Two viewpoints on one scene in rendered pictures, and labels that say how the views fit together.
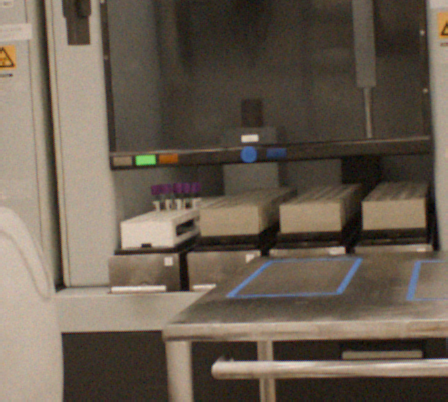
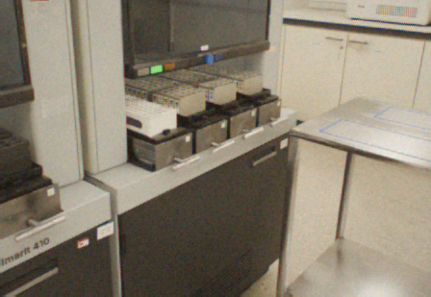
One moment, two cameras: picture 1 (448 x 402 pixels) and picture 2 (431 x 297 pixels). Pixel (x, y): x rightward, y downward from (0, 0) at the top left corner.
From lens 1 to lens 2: 185 cm
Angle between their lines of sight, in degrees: 63
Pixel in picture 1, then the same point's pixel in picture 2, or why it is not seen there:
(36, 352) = not seen: outside the picture
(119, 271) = (162, 154)
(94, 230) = (114, 127)
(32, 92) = (64, 15)
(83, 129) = (108, 48)
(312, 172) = not seen: hidden behind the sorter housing
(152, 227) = (167, 117)
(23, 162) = (61, 82)
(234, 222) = (194, 103)
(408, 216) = (258, 84)
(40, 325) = not seen: outside the picture
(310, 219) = (225, 93)
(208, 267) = (205, 136)
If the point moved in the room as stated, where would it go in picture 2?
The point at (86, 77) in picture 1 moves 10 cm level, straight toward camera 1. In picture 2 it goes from (110, 3) to (149, 6)
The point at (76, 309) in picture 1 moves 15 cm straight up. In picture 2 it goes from (136, 190) to (134, 133)
